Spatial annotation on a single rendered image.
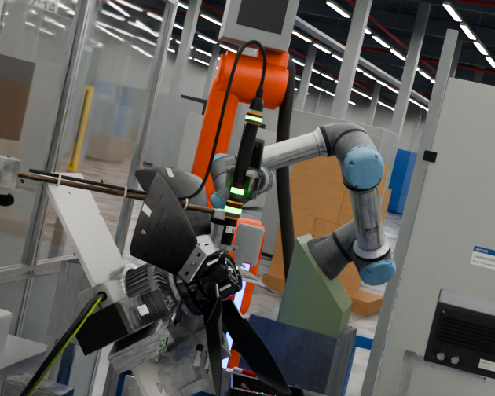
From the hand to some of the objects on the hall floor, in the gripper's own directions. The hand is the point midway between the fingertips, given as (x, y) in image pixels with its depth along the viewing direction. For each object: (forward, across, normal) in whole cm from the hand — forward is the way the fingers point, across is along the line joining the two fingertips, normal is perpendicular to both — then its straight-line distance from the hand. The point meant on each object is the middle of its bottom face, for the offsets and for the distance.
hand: (239, 170), depth 257 cm
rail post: (-40, +32, -147) cm, 156 cm away
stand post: (+9, +32, -148) cm, 151 cm away
